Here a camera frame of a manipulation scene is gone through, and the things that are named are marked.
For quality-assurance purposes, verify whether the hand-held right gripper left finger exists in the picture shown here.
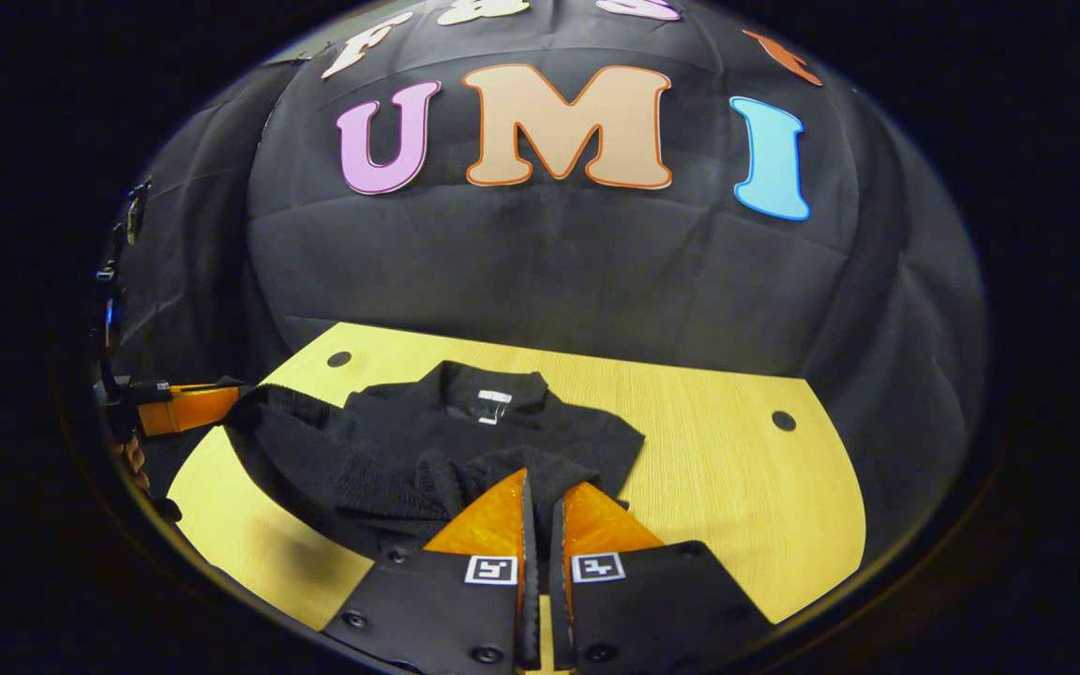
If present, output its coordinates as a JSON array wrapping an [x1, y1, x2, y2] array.
[[322, 469, 541, 671]]

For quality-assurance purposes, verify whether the black collared garment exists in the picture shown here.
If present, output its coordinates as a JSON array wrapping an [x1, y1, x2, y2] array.
[[224, 361, 646, 563]]

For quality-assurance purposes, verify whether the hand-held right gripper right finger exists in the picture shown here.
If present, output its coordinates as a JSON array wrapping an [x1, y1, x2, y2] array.
[[549, 480, 775, 671]]

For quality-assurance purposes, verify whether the black backdrop cloth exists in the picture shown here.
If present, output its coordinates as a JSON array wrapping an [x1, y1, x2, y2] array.
[[113, 0, 989, 563]]

